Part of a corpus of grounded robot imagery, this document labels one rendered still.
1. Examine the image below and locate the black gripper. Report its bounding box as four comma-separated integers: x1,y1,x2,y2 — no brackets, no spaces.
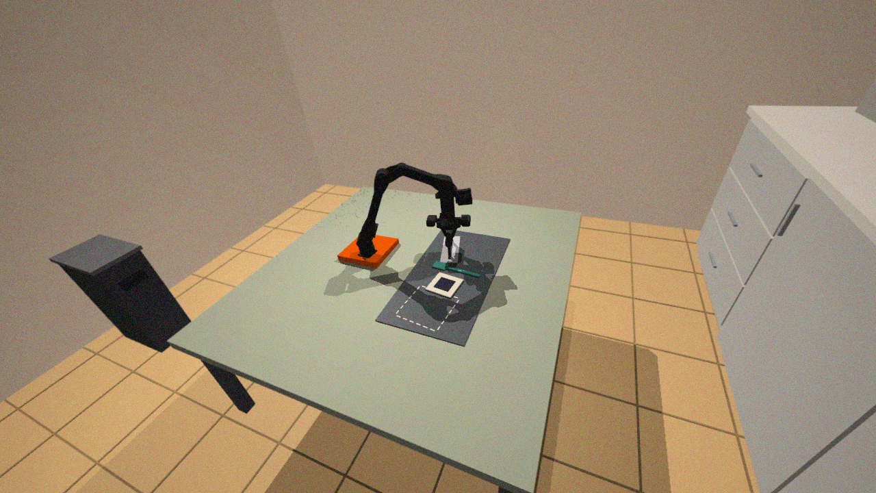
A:
426,207,471,237

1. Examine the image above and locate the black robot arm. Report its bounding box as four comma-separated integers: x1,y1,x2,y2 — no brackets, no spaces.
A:
356,163,472,258

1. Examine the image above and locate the dark grey mat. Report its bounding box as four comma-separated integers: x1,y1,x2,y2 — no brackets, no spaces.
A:
375,230,510,346

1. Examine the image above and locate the tan square tile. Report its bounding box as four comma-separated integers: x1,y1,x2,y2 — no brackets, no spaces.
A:
426,273,463,298

